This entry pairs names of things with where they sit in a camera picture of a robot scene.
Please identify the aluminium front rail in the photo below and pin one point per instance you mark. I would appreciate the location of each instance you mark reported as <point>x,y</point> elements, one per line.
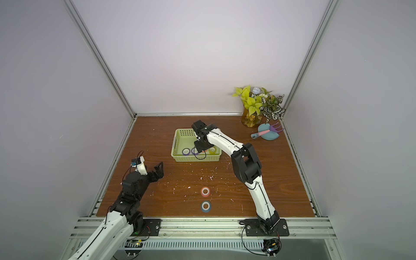
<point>230,227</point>

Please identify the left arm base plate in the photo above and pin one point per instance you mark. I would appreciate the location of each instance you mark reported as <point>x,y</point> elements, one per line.
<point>148,227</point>

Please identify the green perforated storage basket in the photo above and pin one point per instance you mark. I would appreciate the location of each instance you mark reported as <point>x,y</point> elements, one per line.
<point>185,138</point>

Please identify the controller board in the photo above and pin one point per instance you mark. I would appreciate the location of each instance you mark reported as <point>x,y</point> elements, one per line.
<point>133,249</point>
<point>272,246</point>

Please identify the yellow tape roll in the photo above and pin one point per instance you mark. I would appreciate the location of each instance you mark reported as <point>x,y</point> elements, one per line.
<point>212,150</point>

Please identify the blue tape roll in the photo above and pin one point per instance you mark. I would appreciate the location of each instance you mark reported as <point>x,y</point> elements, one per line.
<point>205,206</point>

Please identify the left controller board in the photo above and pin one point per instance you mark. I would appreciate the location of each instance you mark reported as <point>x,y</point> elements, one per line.
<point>133,249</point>

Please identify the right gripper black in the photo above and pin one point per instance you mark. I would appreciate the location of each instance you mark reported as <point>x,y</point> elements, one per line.
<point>201,143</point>

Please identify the right controller board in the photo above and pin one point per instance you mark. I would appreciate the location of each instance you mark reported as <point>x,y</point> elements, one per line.
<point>272,246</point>

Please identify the purple tape roll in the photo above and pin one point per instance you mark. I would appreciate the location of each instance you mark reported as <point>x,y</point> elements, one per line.
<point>194,151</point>
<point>186,151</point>

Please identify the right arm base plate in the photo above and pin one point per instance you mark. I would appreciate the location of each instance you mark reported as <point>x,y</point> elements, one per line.
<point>255,228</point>

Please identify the green leafy plant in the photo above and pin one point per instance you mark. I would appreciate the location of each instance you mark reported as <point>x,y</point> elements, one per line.
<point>262,101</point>

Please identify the pink purple toy rake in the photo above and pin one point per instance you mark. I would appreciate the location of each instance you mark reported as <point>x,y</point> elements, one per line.
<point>266,128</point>

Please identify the red tape roll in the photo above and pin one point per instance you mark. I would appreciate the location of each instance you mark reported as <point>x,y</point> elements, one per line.
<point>205,191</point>

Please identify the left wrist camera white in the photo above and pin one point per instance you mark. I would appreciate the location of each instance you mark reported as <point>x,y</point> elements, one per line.
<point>139,164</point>

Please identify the amber vase with flowers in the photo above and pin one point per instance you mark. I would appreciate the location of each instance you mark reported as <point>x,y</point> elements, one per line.
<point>251,121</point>

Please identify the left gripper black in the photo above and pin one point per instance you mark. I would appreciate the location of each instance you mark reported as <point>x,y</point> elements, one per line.
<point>159,174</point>

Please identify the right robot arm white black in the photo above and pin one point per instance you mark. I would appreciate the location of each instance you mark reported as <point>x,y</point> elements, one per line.
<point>247,169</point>

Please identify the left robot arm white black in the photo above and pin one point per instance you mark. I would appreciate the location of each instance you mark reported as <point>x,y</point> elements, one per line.
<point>123,218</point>

